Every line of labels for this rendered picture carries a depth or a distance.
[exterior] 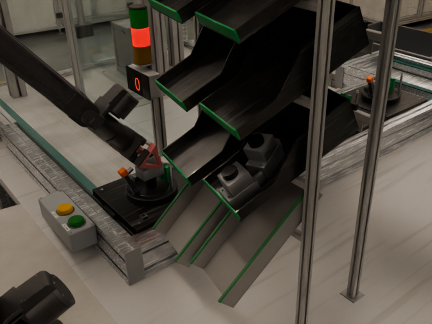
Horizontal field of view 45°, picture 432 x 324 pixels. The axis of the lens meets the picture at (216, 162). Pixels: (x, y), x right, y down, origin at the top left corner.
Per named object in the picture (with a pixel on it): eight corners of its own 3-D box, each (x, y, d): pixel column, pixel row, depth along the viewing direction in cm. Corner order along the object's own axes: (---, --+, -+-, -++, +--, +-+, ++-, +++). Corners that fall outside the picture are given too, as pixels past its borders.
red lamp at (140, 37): (138, 48, 140) (136, 30, 137) (128, 44, 143) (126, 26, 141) (153, 44, 142) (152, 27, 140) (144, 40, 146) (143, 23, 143)
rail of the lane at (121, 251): (129, 286, 125) (124, 251, 119) (7, 151, 186) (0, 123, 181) (148, 276, 127) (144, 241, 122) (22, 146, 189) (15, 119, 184)
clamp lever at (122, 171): (133, 193, 135) (120, 174, 130) (129, 190, 136) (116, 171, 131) (143, 184, 136) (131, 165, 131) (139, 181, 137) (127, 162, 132)
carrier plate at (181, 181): (136, 236, 127) (135, 229, 126) (92, 195, 143) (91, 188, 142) (214, 201, 139) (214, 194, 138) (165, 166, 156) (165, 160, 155)
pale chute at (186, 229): (189, 268, 111) (174, 261, 108) (164, 234, 121) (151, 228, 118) (269, 164, 109) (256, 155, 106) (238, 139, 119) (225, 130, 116)
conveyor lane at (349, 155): (144, 277, 127) (140, 245, 122) (85, 216, 150) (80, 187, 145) (432, 130, 191) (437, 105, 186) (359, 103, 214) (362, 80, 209)
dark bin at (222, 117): (240, 141, 84) (222, 107, 79) (204, 112, 94) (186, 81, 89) (369, 44, 88) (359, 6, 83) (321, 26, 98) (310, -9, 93)
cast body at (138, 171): (144, 182, 134) (141, 158, 131) (135, 175, 137) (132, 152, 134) (171, 171, 139) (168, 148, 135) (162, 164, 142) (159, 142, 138)
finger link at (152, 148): (158, 148, 136) (135, 131, 129) (173, 159, 131) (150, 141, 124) (143, 170, 135) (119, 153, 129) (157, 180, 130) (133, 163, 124)
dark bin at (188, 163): (191, 186, 102) (174, 161, 97) (165, 158, 112) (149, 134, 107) (300, 104, 106) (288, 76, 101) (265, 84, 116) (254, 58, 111)
